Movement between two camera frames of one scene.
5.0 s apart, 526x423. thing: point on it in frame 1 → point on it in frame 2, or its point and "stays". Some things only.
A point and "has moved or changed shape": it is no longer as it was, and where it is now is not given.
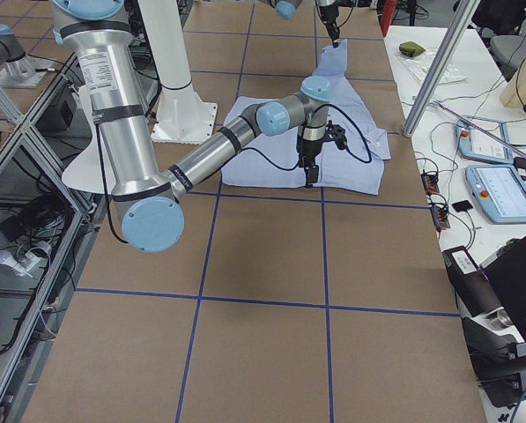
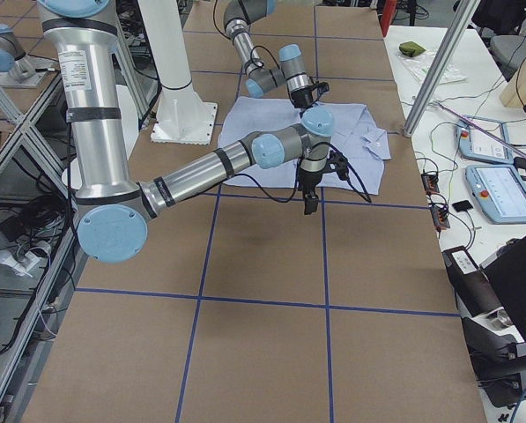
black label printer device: x=498 y=350 stays
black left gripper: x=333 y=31 → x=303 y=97
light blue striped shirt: x=275 y=159 has moved or changed shape
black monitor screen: x=516 y=272 stays
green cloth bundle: x=411 y=48 stays
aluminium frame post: x=442 y=62 stays
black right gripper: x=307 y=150 → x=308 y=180
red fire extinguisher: x=387 y=15 stays
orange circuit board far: x=430 y=182 stays
